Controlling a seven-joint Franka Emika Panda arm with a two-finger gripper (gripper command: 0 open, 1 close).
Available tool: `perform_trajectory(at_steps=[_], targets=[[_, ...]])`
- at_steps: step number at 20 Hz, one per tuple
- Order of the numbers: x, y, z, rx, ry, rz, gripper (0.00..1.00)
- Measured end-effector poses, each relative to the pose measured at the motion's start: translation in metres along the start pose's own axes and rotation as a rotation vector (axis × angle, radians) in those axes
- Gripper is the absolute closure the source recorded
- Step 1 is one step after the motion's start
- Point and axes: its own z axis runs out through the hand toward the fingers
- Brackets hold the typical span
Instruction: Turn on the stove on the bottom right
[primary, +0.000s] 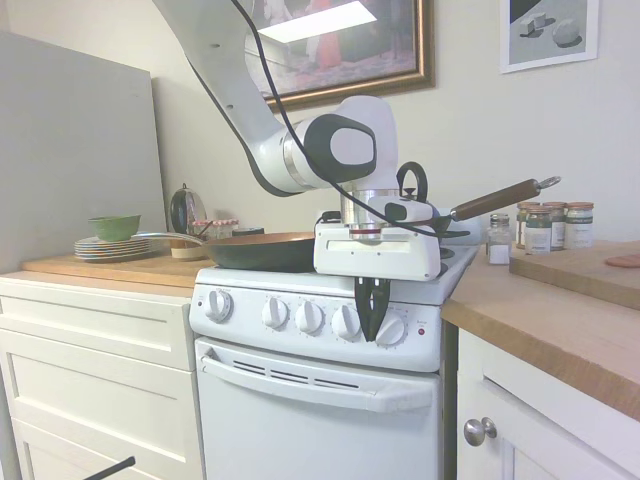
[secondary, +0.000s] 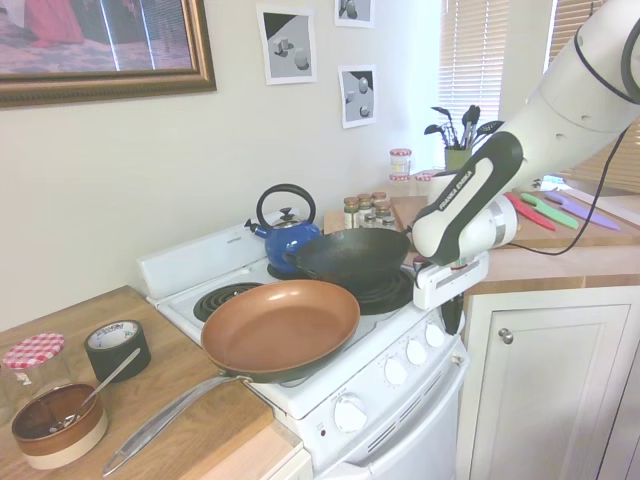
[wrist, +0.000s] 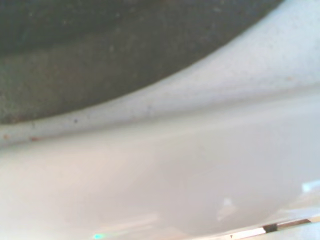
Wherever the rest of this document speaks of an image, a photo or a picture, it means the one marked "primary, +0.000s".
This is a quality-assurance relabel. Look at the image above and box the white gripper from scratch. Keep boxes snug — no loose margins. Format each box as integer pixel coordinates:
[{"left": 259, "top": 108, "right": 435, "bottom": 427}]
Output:
[{"left": 313, "top": 222, "right": 442, "bottom": 344}]

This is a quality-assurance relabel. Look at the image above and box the white burner knob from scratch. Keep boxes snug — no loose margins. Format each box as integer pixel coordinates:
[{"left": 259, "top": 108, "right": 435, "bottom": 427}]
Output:
[
  {"left": 294, "top": 301, "right": 325, "bottom": 336},
  {"left": 261, "top": 298, "right": 291, "bottom": 331},
  {"left": 331, "top": 304, "right": 365, "bottom": 343},
  {"left": 372, "top": 310, "right": 407, "bottom": 347}
]

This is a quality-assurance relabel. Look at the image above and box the white electric stove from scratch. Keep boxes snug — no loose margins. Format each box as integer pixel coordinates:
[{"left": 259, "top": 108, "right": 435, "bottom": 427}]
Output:
[{"left": 188, "top": 207, "right": 489, "bottom": 480}]

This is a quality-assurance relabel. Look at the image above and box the copper frying pan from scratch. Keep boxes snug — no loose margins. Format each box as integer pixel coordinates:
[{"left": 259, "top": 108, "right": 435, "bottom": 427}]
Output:
[{"left": 135, "top": 230, "right": 317, "bottom": 274}]

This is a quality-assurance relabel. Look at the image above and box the glass salt shaker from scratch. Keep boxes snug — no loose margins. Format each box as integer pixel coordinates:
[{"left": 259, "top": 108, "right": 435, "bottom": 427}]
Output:
[{"left": 486, "top": 212, "right": 512, "bottom": 265}]

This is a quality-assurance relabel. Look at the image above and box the white oven temperature knob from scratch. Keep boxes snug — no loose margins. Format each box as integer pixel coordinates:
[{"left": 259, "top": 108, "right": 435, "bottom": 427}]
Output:
[{"left": 203, "top": 288, "right": 235, "bottom": 323}]

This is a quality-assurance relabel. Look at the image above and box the white door cabinet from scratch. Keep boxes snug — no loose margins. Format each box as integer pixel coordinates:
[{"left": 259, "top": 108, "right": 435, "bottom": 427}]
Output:
[{"left": 455, "top": 327, "right": 640, "bottom": 480}]

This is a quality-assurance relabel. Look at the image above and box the round metal cabinet knob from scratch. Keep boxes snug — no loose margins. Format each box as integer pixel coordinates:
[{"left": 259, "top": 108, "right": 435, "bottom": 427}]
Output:
[{"left": 463, "top": 416, "right": 498, "bottom": 448}]

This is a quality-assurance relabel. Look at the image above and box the spice jar with copper lid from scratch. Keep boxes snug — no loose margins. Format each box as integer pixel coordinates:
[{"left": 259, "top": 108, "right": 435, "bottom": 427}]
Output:
[
  {"left": 515, "top": 202, "right": 541, "bottom": 250},
  {"left": 542, "top": 201, "right": 568, "bottom": 251}
]

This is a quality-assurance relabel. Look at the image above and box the spice jar with green label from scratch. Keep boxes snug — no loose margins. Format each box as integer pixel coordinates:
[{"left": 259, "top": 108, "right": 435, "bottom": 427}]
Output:
[{"left": 524, "top": 207, "right": 553, "bottom": 255}]

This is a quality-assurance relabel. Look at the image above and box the small wooden bowl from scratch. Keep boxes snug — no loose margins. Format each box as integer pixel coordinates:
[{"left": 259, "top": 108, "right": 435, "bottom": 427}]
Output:
[{"left": 169, "top": 239, "right": 206, "bottom": 261}]

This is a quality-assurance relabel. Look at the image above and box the thick wooden chopping board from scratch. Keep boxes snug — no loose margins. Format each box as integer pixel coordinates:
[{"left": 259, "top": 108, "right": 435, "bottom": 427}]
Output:
[{"left": 508, "top": 239, "right": 640, "bottom": 311}]

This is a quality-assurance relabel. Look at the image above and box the spice jar with white label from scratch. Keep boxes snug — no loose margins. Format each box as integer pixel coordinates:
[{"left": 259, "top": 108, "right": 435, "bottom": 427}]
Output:
[{"left": 564, "top": 201, "right": 595, "bottom": 250}]

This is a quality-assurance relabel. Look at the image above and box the large wooden cutting board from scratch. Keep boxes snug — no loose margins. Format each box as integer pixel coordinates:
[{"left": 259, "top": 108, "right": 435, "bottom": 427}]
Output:
[{"left": 20, "top": 252, "right": 219, "bottom": 290}]

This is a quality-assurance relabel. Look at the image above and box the gold framed painting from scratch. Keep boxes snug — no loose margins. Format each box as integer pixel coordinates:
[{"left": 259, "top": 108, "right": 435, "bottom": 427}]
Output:
[{"left": 244, "top": 0, "right": 436, "bottom": 114}]

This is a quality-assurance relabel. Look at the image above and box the stack of striped plates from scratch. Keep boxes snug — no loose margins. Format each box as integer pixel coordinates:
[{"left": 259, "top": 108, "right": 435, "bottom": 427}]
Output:
[{"left": 73, "top": 235, "right": 166, "bottom": 263}]

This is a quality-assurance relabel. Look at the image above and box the green bowl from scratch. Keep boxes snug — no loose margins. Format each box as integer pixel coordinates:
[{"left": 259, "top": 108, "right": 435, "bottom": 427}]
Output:
[{"left": 87, "top": 214, "right": 142, "bottom": 243}]

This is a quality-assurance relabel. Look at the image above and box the white drawer cabinet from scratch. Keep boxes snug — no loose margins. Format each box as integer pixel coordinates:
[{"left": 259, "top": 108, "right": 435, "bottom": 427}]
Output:
[{"left": 0, "top": 277, "right": 206, "bottom": 480}]

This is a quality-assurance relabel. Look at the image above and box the thin black rod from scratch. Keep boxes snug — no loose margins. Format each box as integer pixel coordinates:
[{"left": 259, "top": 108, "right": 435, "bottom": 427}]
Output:
[{"left": 74, "top": 455, "right": 136, "bottom": 480}]

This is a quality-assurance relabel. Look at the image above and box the tall grey panel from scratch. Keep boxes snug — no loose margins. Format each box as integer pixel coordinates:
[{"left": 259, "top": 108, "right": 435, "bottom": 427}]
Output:
[{"left": 0, "top": 29, "right": 169, "bottom": 276}]

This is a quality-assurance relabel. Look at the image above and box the grey art print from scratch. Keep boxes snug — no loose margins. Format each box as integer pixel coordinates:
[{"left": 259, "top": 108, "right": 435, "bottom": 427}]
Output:
[{"left": 500, "top": 0, "right": 600, "bottom": 75}]

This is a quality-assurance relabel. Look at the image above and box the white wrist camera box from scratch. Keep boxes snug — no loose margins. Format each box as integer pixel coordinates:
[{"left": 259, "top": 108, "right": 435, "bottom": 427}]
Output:
[{"left": 368, "top": 195, "right": 435, "bottom": 225}]

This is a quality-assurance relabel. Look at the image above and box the blue kettle with black handle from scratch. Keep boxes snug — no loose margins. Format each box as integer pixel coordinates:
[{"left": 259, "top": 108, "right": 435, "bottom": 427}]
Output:
[{"left": 396, "top": 161, "right": 444, "bottom": 221}]

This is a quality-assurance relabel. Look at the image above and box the white oven door with handle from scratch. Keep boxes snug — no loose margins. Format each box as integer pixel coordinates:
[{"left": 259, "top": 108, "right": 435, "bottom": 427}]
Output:
[{"left": 193, "top": 335, "right": 442, "bottom": 480}]

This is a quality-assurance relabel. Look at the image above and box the black wok with wooden handle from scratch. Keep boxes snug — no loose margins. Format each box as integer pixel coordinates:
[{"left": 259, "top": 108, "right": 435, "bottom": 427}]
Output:
[{"left": 433, "top": 175, "right": 562, "bottom": 240}]

